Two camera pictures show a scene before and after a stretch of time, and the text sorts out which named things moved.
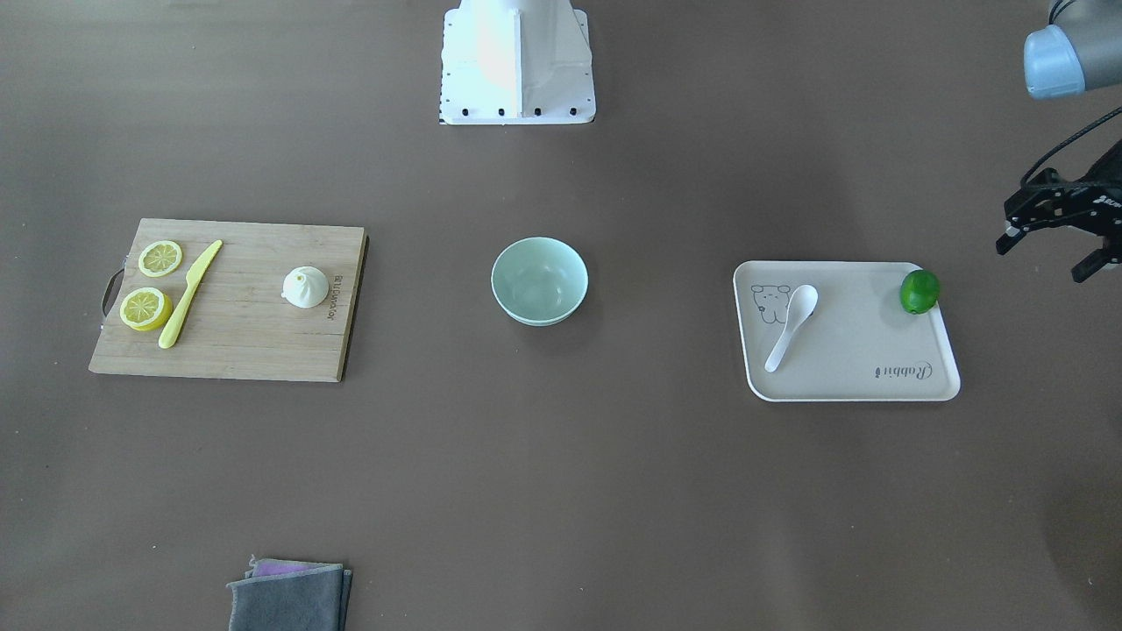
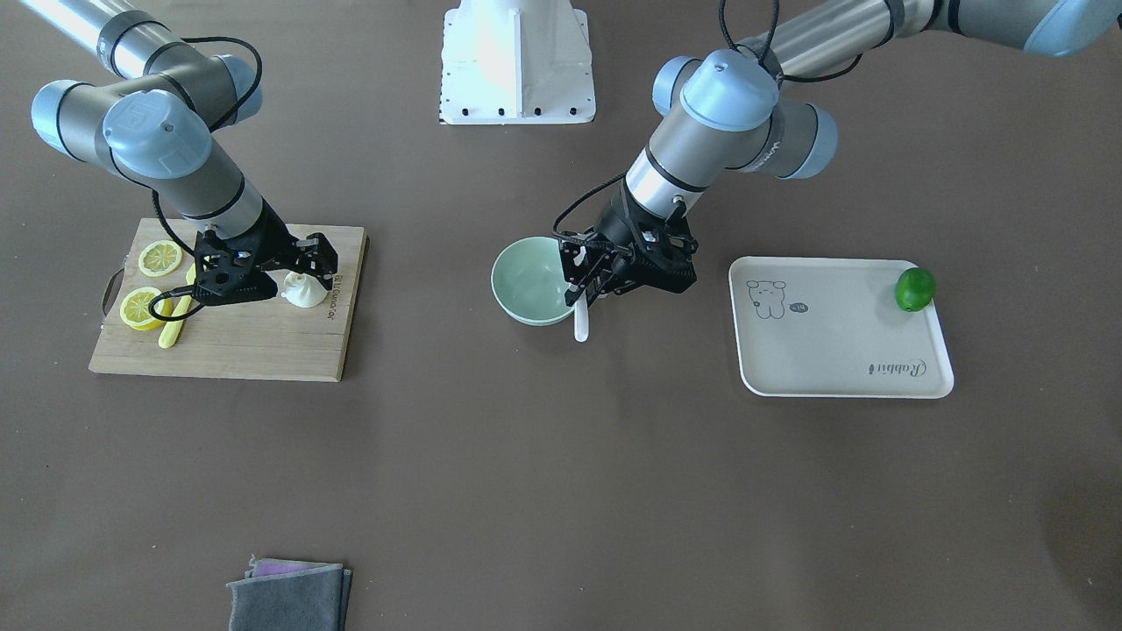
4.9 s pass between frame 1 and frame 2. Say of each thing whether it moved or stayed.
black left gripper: moved
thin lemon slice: stayed
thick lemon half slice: stayed
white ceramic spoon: moved
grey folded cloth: stayed
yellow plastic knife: stayed
